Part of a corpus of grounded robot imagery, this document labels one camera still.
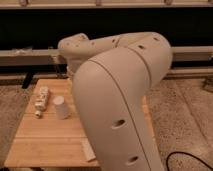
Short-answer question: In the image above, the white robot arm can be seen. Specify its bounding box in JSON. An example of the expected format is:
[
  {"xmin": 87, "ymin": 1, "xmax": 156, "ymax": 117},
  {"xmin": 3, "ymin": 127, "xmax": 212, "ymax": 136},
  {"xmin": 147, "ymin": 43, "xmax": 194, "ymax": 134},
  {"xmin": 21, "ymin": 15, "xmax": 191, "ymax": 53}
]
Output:
[{"xmin": 58, "ymin": 32, "xmax": 172, "ymax": 171}]

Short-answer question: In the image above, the white paper cup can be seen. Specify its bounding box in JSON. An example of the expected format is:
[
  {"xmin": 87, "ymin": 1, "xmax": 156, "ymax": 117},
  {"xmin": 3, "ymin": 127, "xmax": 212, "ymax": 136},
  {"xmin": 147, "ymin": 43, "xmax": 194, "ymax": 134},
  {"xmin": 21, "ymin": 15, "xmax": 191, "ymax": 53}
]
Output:
[{"xmin": 53, "ymin": 96, "xmax": 70, "ymax": 119}]

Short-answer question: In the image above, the row of white dice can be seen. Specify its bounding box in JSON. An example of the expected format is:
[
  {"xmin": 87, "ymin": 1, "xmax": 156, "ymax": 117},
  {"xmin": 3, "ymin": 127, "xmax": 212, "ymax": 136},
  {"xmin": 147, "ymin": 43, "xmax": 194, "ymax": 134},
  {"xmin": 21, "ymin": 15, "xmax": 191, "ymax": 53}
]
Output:
[{"xmin": 35, "ymin": 86, "xmax": 49, "ymax": 111}]

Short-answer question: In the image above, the beige rectangular sponge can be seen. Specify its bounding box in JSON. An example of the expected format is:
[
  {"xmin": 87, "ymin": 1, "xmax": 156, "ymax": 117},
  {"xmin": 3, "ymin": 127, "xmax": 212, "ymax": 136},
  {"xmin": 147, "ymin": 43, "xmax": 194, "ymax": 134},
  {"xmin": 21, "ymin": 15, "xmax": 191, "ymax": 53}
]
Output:
[{"xmin": 81, "ymin": 139, "xmax": 96, "ymax": 162}]

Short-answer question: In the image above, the wooden table board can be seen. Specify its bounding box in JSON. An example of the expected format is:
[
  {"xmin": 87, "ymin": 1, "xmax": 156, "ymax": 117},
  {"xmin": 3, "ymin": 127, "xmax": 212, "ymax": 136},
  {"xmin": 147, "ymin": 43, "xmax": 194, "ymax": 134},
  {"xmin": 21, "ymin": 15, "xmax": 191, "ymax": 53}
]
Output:
[{"xmin": 3, "ymin": 78, "xmax": 156, "ymax": 169}]

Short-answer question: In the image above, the long grey bench rail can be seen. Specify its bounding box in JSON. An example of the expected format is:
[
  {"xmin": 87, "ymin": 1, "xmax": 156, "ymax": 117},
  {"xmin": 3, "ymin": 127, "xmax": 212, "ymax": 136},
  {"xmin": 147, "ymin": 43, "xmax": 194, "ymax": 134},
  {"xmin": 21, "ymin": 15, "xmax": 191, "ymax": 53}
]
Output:
[{"xmin": 0, "ymin": 46, "xmax": 213, "ymax": 67}]

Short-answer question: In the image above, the black cable on carpet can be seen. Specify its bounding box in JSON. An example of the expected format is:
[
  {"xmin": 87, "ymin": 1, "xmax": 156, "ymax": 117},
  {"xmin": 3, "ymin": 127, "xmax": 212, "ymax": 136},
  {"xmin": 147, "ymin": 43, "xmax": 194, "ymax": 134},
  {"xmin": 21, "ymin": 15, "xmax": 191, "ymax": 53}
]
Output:
[{"xmin": 165, "ymin": 151, "xmax": 213, "ymax": 171}]

